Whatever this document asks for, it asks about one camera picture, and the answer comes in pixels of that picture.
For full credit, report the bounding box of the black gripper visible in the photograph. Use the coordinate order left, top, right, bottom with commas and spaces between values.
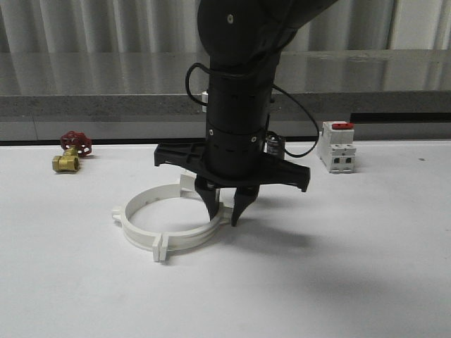
154, 123, 310, 226

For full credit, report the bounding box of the white half pipe clamp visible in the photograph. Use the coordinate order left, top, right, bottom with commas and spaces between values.
158, 203, 233, 262
111, 174, 195, 262

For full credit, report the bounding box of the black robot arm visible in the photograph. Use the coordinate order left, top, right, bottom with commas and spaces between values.
154, 1, 330, 223

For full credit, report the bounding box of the black cylindrical capacitor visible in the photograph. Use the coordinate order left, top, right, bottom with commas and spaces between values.
266, 134, 285, 159

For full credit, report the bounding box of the brass valve red handwheel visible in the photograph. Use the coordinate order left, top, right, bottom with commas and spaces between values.
52, 131, 92, 173

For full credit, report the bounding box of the grey stone counter ledge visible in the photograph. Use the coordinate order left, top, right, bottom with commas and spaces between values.
1, 50, 450, 122

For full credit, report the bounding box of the grey pleated curtain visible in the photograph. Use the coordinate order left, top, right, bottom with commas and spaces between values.
1, 0, 450, 53

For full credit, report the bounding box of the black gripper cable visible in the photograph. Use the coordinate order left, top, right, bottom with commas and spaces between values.
185, 62, 321, 158

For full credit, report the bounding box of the white circuit breaker red switch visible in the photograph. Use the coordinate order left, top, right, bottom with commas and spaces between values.
317, 121, 356, 173

